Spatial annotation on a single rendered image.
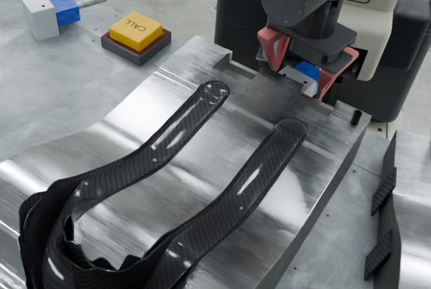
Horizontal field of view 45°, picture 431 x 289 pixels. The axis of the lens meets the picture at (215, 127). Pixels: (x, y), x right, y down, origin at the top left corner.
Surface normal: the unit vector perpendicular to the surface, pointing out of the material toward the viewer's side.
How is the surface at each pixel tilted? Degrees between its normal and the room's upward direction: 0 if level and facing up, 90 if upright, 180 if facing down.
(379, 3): 98
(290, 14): 89
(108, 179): 29
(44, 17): 90
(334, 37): 1
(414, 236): 23
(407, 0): 0
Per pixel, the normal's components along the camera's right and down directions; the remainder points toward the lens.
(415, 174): 0.07, -0.69
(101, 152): 0.30, -0.87
